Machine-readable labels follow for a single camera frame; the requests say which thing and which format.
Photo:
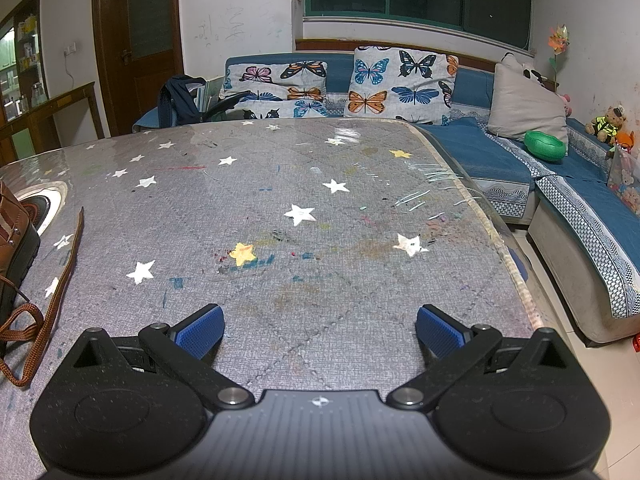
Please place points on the wooden console table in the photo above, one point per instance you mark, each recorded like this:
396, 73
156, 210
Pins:
65, 97

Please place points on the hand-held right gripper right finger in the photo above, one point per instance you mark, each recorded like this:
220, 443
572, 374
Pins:
440, 332

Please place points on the teddy bear with yellow vest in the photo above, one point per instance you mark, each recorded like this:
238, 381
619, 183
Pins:
607, 125

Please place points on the green round cushion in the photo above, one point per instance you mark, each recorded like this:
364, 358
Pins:
545, 146

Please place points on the plain grey pillow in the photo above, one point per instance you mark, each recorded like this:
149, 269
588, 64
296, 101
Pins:
525, 105

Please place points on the wooden shelf cabinet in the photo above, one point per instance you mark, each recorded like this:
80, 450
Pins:
27, 35

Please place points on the brown shoelace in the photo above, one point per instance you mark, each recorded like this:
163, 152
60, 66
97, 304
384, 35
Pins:
65, 270

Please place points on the dark blue backpack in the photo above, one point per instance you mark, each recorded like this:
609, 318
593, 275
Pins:
180, 97

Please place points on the pink plush toy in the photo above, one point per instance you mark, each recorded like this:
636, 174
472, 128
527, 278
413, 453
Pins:
565, 105

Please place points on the brown leather shoe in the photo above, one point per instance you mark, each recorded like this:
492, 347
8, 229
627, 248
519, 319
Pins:
15, 230

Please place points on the brown wooden door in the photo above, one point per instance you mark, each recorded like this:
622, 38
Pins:
145, 85

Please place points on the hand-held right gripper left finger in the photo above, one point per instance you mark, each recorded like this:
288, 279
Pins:
202, 332

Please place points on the round black induction cooktop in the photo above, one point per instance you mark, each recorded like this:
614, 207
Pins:
45, 205

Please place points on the clear glass jar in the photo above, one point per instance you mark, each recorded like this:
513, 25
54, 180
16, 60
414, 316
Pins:
38, 94

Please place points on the printed gift bag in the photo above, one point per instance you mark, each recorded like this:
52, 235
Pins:
622, 175

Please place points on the panda plush toy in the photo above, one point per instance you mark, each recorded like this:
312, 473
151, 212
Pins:
534, 76

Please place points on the white wall socket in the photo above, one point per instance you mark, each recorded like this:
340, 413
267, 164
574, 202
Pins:
71, 48

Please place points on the colourful paper pinwheel flower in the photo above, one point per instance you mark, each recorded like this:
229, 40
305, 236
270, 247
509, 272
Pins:
559, 40

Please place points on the wide butterfly-print cushion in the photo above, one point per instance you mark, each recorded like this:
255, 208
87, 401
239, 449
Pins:
275, 90

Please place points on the books in backpack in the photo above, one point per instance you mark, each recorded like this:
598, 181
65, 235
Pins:
210, 91

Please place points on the blue sofa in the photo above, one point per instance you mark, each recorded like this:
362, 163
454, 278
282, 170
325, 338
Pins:
470, 150

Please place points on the orange plush toy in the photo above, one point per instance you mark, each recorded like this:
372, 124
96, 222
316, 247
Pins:
625, 140

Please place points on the square butterfly-print cushion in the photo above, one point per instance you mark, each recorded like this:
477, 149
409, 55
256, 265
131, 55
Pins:
395, 85

